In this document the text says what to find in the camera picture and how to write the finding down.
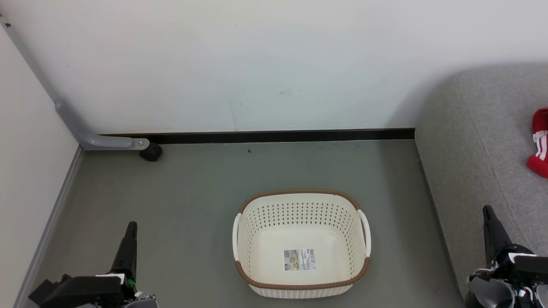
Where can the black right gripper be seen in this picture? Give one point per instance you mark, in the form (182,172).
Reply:
(528,269)

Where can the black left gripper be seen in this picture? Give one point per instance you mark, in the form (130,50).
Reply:
(81,293)

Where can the red garment with white panel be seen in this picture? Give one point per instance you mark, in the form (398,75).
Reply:
(540,122)

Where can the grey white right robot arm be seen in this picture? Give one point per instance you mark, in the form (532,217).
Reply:
(488,293)

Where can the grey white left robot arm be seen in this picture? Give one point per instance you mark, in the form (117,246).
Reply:
(143,303)

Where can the grey fabric sofa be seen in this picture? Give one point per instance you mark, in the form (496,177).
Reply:
(483,149)

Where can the grey skirting strip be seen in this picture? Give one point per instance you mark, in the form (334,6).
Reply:
(49,231)

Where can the black caster wheel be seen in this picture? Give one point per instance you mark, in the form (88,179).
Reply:
(150,153)

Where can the white perforated basket brown rim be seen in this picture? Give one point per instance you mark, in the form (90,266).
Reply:
(265,214)

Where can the paper product label sticker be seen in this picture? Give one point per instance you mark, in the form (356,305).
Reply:
(299,259)

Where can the black baseboard strip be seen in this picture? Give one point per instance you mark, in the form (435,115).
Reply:
(278,136)

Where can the grey metal leg bracket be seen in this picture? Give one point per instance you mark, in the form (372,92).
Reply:
(98,141)

